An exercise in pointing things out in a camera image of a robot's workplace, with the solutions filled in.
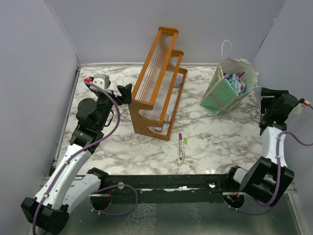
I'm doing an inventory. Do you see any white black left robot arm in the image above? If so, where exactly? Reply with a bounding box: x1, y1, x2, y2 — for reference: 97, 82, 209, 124
21, 82, 132, 235

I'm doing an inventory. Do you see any purple capped marker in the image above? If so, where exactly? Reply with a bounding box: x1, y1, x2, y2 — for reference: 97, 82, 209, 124
179, 133, 182, 160

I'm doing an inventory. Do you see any green patterned paper bag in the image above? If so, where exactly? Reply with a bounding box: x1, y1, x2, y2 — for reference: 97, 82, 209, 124
200, 50, 259, 115

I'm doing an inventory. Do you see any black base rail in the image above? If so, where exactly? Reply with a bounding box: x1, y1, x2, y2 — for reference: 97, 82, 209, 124
88, 167, 240, 204

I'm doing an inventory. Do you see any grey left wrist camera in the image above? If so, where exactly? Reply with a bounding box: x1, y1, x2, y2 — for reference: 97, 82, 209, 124
84, 74, 111, 90

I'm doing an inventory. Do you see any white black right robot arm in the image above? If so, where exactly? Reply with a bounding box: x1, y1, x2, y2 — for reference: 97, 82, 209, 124
224, 87, 299, 207

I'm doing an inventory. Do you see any orange wooden tiered rack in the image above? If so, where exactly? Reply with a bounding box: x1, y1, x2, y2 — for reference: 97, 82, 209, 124
129, 26, 188, 141

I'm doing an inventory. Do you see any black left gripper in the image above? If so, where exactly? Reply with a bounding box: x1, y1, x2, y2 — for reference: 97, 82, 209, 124
96, 83, 132, 129

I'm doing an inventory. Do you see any green capped marker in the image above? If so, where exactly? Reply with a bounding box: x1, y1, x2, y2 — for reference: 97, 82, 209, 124
181, 138, 187, 164

